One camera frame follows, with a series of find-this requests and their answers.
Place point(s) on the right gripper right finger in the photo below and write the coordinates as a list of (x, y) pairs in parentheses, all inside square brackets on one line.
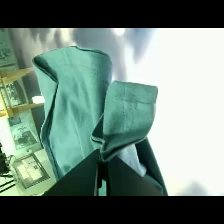
[(126, 183)]

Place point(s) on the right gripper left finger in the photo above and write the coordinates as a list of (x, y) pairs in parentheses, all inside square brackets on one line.
[(78, 180)]

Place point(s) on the blue T-shirt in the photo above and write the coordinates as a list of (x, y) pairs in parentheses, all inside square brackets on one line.
[(76, 100)]

